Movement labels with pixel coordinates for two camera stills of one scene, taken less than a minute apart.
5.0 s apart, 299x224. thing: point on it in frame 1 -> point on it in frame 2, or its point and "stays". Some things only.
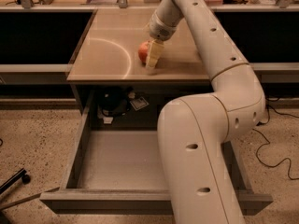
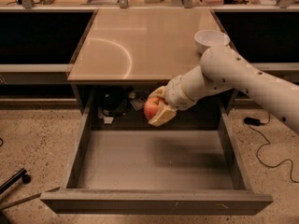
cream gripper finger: x=155 y=50 -> x=167 y=112
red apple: x=143 y=52 -> x=151 y=105
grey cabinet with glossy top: x=106 y=76 stays
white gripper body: x=159 y=32 -> x=173 y=92
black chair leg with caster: x=25 y=178 stays
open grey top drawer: x=117 y=172 stays
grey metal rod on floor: x=27 y=199 stays
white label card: x=138 y=104 stays
